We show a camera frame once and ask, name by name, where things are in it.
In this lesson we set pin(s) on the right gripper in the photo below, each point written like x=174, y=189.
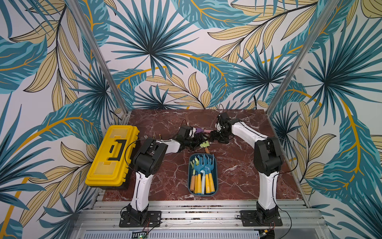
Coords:
x=215, y=136

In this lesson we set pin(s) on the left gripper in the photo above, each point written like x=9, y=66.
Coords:
x=198, y=141

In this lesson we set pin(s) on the green rake wooden handle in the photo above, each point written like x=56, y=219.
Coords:
x=193, y=164

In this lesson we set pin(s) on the teal claw rake yellow handle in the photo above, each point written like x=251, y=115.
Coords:
x=206, y=175

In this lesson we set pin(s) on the light blue fork rake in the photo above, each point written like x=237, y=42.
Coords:
x=203, y=184

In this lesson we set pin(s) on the purple rake pink handle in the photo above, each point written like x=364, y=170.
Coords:
x=200, y=130

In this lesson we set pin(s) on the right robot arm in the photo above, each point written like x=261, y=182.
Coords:
x=267, y=160

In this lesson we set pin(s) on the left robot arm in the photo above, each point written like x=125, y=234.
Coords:
x=147, y=162

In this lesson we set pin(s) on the teal storage tray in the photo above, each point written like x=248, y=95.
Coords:
x=199, y=156

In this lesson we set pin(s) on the yellow toolbox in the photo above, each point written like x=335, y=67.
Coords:
x=110, y=165

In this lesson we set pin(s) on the aluminium rail frame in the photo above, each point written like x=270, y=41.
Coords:
x=203, y=219

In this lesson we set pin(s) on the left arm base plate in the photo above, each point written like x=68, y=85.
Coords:
x=150, y=219

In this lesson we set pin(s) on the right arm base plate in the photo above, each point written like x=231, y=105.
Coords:
x=254, y=218

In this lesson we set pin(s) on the right metal corner post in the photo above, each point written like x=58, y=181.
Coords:
x=311, y=38

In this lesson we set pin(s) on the metal corner post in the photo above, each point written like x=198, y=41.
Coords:
x=89, y=36
x=311, y=38

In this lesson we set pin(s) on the left metal corner post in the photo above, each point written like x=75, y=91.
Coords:
x=89, y=36

